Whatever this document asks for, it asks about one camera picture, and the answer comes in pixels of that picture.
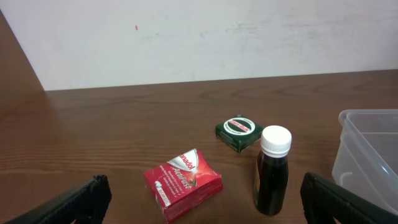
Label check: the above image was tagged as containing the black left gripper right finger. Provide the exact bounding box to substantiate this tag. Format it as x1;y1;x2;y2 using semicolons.
300;172;397;224

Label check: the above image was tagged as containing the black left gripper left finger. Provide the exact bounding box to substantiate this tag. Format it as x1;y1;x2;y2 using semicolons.
8;175;112;224

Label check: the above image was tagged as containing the red Panadol ActiFast box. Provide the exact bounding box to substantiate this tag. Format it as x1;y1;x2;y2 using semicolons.
144;149;223;223

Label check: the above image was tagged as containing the clear plastic container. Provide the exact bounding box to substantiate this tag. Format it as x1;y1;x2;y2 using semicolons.
332;109;397;215

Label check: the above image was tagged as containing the dark syrup bottle white cap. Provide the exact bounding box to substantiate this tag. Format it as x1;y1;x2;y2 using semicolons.
253;125;292;216

